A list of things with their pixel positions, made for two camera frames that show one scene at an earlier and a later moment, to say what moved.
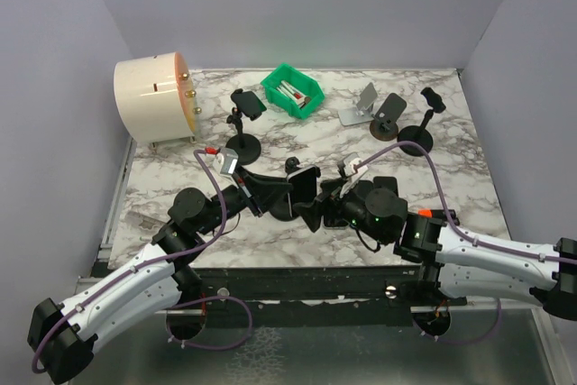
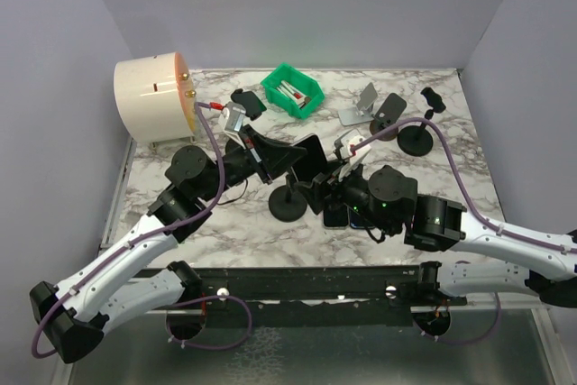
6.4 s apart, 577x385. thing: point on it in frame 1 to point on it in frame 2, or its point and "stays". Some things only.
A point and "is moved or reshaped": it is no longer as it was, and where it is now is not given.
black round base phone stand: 418,134 stays
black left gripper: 259,194 to 270,156
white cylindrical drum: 155,97 stays
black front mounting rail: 363,296 stays
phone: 304,187 is moved or reshaped
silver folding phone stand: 363,112 stays
